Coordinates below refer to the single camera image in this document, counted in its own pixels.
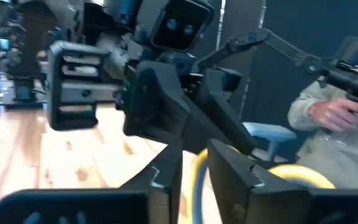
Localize black partition panel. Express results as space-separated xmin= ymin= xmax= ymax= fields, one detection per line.
xmin=219 ymin=0 xmax=358 ymax=147

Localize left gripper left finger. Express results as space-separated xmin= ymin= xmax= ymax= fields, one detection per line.
xmin=0 ymin=139 xmax=184 ymax=224

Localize person's hand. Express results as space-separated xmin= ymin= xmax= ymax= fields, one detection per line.
xmin=308 ymin=97 xmax=358 ymax=133

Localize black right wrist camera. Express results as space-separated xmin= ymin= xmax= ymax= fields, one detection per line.
xmin=149 ymin=0 xmax=216 ymax=53

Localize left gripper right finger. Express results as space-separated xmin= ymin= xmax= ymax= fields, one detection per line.
xmin=208 ymin=138 xmax=358 ymax=224

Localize light blue stool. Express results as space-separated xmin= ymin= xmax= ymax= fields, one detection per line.
xmin=242 ymin=121 xmax=298 ymax=162

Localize person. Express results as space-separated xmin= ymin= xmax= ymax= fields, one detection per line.
xmin=287 ymin=52 xmax=358 ymax=190

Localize yellow handled scissors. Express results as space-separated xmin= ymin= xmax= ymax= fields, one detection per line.
xmin=189 ymin=147 xmax=337 ymax=224

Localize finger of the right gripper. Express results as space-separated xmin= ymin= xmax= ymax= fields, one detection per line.
xmin=194 ymin=68 xmax=257 ymax=156
xmin=124 ymin=60 xmax=198 ymax=150

